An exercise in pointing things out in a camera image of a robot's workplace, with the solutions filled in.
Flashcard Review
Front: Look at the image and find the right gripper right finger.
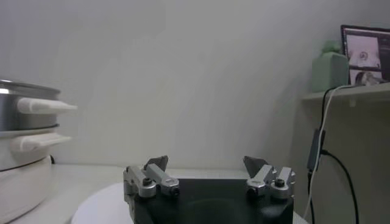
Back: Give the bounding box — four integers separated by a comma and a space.
243, 155, 296, 200

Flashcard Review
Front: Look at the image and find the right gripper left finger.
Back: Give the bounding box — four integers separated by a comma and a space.
123, 155, 180, 203

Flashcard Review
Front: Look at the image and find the black power adapter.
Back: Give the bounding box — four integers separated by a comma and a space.
306, 129, 327, 173

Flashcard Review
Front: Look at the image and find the white round plate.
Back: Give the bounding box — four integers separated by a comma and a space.
70, 181, 309, 224

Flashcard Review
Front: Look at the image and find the pale green container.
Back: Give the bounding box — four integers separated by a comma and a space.
311, 40, 350, 94

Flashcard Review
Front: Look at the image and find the white desk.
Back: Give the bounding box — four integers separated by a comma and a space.
300, 82, 390, 108

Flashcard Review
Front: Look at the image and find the white electric cooker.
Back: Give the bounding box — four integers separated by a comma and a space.
0, 124, 74, 224

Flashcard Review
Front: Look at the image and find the black computer monitor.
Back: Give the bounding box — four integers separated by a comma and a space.
340, 24, 390, 86

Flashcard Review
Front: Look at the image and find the white cable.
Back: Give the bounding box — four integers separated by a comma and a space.
303, 84, 356, 220

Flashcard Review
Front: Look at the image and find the black cable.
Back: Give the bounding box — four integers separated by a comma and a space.
321, 149, 360, 224
318, 86, 339, 131
307, 170, 316, 224

